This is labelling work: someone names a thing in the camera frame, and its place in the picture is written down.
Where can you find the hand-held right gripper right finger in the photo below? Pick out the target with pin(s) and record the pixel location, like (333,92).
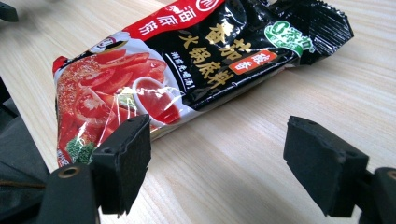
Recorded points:
(317,161)

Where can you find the dark grey clothing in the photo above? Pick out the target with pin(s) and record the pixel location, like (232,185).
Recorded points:
(18,161)

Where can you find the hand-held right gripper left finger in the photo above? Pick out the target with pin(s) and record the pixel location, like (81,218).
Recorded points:
(124,161)

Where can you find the black and red sauce packet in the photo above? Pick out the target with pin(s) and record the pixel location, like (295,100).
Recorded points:
(174,68)

